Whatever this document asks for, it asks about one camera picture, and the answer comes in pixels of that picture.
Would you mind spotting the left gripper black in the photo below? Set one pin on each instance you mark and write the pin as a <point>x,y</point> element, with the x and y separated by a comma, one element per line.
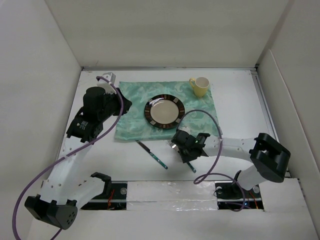
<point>116,97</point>

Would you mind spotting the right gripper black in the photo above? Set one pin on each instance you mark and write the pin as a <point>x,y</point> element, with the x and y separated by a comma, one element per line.
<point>185,158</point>

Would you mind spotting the fork with green handle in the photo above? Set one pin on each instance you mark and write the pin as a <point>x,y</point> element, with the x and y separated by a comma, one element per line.
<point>175,147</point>

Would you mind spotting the green patterned cloth placemat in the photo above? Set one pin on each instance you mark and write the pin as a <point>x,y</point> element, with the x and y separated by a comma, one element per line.
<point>133,125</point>

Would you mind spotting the dark rimmed dinner plate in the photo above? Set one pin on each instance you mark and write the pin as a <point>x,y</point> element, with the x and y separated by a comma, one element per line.
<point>164,111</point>

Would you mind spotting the knife with green handle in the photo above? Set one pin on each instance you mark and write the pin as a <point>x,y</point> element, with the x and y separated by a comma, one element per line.
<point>151,154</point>

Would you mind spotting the yellow mug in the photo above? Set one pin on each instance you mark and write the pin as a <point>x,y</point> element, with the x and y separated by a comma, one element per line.
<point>200,86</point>

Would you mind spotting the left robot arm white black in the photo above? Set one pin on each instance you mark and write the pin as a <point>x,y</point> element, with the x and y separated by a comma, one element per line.
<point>57,204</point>

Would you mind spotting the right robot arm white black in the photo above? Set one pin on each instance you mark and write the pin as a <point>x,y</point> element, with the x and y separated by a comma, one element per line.
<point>268,157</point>

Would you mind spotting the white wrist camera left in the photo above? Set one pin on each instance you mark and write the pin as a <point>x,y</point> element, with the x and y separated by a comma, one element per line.
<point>106,79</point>

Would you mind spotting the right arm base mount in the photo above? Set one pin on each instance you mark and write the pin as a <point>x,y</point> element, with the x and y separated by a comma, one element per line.
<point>230,197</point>

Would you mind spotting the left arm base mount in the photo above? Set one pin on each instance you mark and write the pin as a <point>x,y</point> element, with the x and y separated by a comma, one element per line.
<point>113,199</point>

